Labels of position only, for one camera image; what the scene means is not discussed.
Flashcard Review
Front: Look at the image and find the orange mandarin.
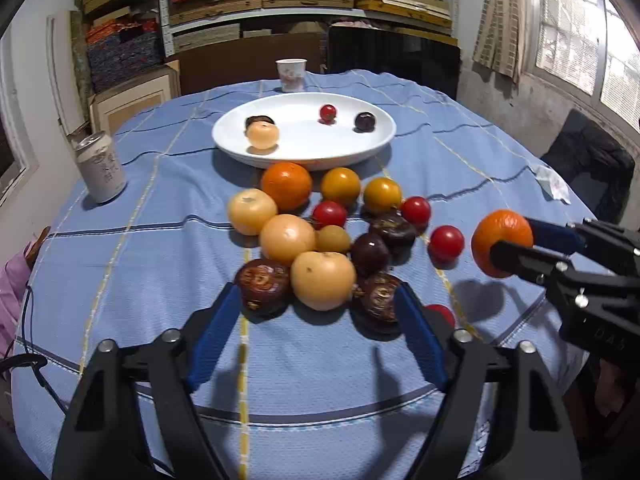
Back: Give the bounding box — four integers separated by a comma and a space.
260, 162, 312, 211
471, 209, 534, 278

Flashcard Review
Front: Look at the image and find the dark brown mangosteen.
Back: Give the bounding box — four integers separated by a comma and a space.
354, 273, 401, 325
234, 258, 291, 315

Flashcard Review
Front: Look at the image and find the yellow orange persimmon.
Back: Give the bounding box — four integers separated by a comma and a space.
363, 177, 402, 216
320, 167, 361, 208

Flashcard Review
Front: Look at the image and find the large yellow pear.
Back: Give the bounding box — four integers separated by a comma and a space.
291, 252, 357, 312

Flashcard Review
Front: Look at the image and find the pale yellow pear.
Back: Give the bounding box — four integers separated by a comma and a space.
227, 188, 278, 236

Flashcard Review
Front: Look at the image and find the crumpled white tissue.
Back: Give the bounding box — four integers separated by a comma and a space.
533, 165, 570, 205

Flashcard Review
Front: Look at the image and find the black chair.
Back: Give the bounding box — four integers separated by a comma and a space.
541, 110, 636, 224

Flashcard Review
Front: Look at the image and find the dark mangosteen centre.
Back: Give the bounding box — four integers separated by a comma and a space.
369, 212, 418, 252

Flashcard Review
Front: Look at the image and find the pink cloth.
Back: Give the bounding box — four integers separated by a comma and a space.
0, 240, 36, 356

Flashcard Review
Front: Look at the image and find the small yellow longan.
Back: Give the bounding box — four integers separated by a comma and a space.
316, 226, 352, 254

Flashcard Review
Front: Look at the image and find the beige checked curtain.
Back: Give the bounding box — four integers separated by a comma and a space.
472, 0, 527, 86

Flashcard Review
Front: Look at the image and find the blue checked tablecloth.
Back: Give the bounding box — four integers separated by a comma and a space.
12, 70, 591, 479

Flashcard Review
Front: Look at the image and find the dark purple plum on plate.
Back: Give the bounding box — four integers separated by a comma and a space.
354, 112, 376, 132

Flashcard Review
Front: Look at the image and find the pale orange pear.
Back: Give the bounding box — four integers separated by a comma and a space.
259, 214, 316, 266

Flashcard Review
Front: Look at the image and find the small red tomato on plate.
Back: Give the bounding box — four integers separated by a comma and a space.
319, 104, 336, 125

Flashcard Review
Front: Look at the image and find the white oval plate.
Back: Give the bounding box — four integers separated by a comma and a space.
212, 92, 397, 171

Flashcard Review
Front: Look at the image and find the white drink can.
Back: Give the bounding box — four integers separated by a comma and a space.
75, 131, 127, 204

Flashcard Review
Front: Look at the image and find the pale peach on plate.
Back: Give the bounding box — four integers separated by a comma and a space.
245, 120, 280, 151

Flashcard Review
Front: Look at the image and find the white paper cup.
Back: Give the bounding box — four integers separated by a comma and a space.
276, 58, 307, 92

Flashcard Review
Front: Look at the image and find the dark brown fruit on plate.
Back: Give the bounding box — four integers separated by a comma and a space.
245, 115, 274, 129

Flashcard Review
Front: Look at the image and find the dark brown wooden board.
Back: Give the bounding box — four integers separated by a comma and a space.
177, 32, 326, 94

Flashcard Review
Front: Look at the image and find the black cable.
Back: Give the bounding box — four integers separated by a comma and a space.
0, 284, 68, 416

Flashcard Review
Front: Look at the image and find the window with metal frame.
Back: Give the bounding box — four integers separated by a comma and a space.
527, 0, 639, 131

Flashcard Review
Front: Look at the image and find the cardboard box with frame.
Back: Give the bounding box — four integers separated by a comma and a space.
89, 61, 181, 134

